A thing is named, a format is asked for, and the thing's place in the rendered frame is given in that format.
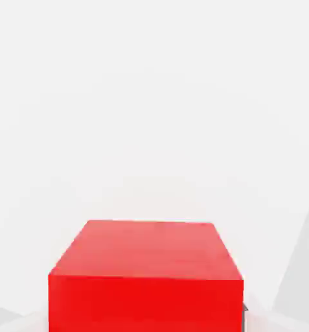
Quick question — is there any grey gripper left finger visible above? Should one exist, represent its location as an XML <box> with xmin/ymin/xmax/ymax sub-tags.
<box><xmin>0</xmin><ymin>310</ymin><xmax>49</xmax><ymax>332</ymax></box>

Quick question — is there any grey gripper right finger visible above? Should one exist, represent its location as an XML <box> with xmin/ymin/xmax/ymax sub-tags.
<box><xmin>243</xmin><ymin>302</ymin><xmax>272</xmax><ymax>332</ymax></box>

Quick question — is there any small red cube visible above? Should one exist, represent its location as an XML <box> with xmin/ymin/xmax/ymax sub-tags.
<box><xmin>47</xmin><ymin>219</ymin><xmax>245</xmax><ymax>332</ymax></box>

